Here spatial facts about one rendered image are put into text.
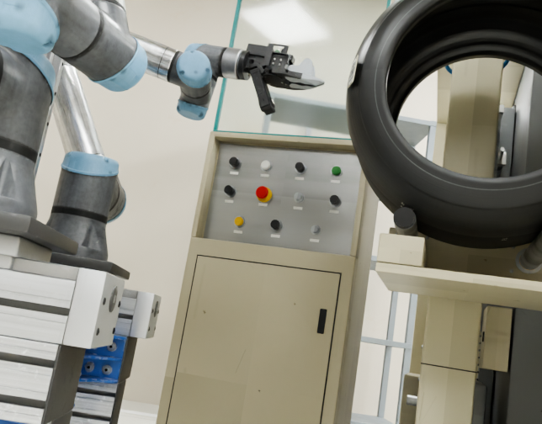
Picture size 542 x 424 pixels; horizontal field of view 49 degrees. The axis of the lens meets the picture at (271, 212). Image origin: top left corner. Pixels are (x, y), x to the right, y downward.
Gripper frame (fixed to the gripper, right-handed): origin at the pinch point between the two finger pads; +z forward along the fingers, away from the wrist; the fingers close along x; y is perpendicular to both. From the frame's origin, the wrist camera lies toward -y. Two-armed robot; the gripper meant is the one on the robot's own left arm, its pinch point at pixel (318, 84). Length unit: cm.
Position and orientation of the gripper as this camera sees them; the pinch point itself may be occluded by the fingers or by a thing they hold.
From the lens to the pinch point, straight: 144.2
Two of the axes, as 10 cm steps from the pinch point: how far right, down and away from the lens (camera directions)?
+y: 2.7, -9.5, 1.6
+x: 2.6, 2.3, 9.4
